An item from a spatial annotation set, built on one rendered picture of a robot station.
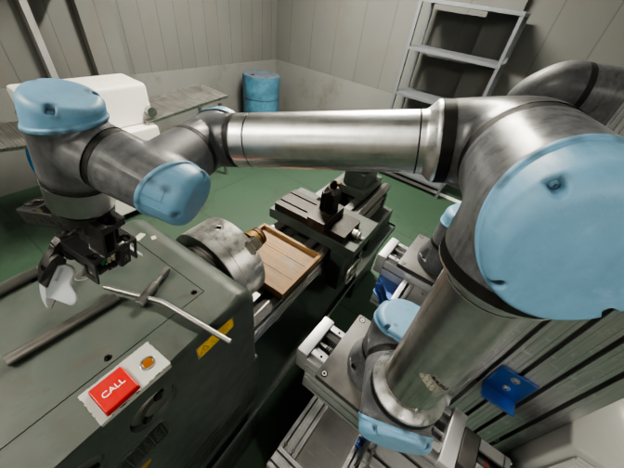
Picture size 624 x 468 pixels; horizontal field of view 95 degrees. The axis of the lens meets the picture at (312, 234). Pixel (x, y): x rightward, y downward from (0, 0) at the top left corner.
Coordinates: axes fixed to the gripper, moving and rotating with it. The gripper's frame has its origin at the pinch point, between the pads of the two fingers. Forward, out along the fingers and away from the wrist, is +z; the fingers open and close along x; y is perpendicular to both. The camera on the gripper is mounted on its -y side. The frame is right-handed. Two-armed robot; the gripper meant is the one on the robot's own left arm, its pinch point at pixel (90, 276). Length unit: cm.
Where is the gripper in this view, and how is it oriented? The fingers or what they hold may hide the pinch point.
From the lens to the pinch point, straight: 66.4
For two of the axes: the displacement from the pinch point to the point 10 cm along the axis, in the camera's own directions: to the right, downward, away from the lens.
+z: -3.7, 6.6, 6.6
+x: 3.9, -5.3, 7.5
